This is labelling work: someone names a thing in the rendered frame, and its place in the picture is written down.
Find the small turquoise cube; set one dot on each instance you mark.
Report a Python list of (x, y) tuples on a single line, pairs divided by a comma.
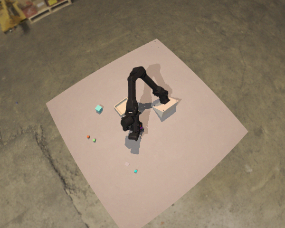
[(99, 109)]

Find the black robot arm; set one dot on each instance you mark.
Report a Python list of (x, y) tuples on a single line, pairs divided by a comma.
[(132, 104)]

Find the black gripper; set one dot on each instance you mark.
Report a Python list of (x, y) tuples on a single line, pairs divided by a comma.
[(135, 131)]

